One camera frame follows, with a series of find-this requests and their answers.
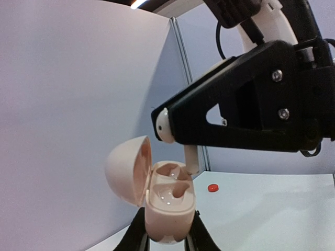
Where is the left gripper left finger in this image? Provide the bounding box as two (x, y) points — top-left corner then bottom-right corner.
(114, 207), (149, 251)

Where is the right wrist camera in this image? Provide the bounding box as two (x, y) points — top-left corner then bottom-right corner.
(204, 1), (298, 52)

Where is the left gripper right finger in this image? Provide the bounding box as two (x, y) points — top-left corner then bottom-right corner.
(184, 210), (221, 251)

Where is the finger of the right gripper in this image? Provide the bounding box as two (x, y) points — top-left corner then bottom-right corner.
(168, 41), (301, 152)
(151, 56), (236, 139)

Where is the pink earbud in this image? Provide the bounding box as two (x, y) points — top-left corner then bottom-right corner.
(155, 108), (199, 175)

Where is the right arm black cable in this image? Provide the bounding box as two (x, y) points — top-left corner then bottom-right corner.
(216, 19), (321, 157)

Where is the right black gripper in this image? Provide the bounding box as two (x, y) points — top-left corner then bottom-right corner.
(219, 39), (335, 154)

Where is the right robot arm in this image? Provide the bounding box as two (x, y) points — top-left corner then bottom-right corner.
(151, 1), (334, 152)

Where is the red charging case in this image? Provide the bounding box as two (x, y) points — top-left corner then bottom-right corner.
(207, 184), (219, 192)

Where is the pink charging case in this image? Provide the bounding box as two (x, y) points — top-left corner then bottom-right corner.
(105, 136), (196, 244)

